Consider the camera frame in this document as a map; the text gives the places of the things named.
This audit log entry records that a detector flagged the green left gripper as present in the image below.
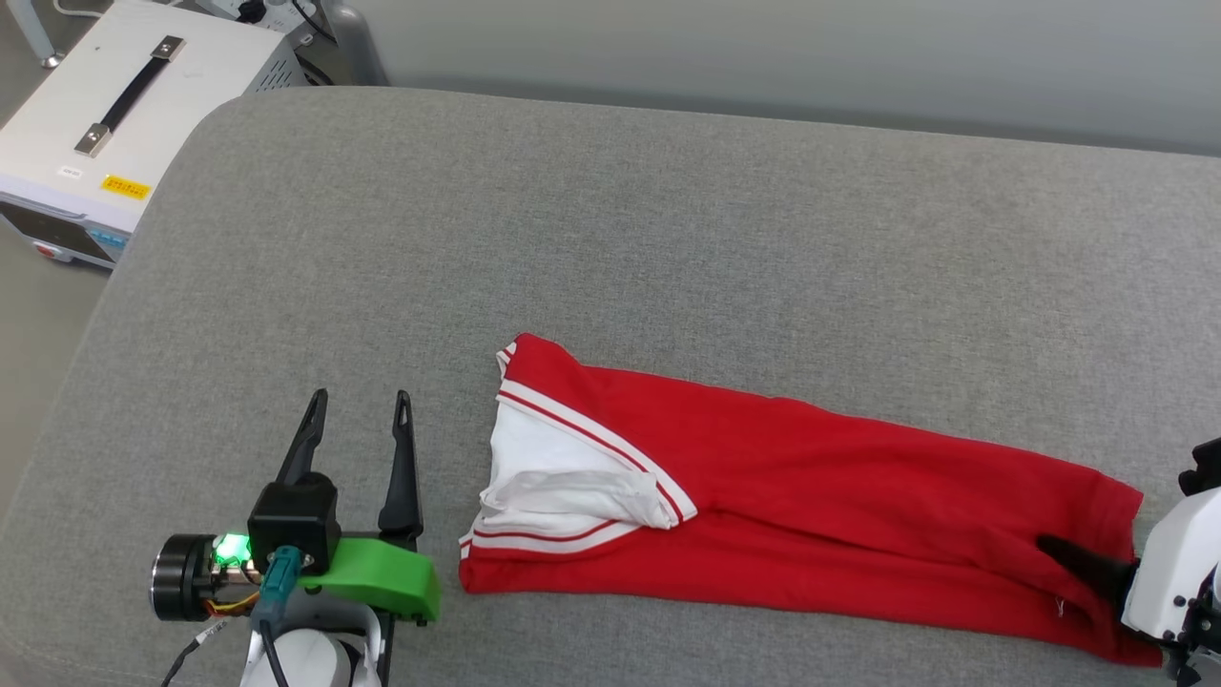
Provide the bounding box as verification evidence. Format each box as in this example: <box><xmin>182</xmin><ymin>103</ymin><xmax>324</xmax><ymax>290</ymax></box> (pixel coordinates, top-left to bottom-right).
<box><xmin>277</xmin><ymin>387</ymin><xmax>443</xmax><ymax>626</ymax></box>

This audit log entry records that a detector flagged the left camera cable teal plug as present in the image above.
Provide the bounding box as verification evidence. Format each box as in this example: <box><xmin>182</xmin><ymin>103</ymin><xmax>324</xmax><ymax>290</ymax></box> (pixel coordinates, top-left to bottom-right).
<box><xmin>157</xmin><ymin>546</ymin><xmax>306</xmax><ymax>687</ymax></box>

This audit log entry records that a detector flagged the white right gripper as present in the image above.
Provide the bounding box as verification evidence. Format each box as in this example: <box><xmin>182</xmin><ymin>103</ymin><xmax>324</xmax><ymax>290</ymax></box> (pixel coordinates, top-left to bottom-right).
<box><xmin>1035</xmin><ymin>485</ymin><xmax>1221</xmax><ymax>644</ymax></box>

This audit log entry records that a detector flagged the white device box black handle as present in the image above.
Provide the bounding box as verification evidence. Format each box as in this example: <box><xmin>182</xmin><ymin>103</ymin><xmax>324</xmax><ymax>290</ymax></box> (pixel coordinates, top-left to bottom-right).
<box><xmin>0</xmin><ymin>0</ymin><xmax>312</xmax><ymax>271</ymax></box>

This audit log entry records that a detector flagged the white partition screen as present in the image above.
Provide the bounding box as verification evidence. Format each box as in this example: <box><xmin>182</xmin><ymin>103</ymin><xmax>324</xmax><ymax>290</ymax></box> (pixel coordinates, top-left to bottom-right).
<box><xmin>320</xmin><ymin>0</ymin><xmax>1221</xmax><ymax>158</ymax></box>

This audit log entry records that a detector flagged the white power strip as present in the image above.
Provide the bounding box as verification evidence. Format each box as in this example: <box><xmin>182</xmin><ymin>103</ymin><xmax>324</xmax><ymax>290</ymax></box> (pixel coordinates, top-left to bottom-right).
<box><xmin>202</xmin><ymin>0</ymin><xmax>321</xmax><ymax>35</ymax></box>

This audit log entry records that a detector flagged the grey metal table leg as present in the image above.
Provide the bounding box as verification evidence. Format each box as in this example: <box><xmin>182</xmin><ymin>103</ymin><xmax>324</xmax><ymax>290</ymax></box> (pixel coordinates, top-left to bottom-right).
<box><xmin>4</xmin><ymin>0</ymin><xmax>66</xmax><ymax>70</ymax></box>

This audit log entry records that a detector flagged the red and white garment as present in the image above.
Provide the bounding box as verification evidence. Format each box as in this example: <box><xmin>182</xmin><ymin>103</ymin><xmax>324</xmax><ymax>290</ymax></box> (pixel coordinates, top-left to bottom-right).
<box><xmin>458</xmin><ymin>332</ymin><xmax>1167</xmax><ymax>668</ymax></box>

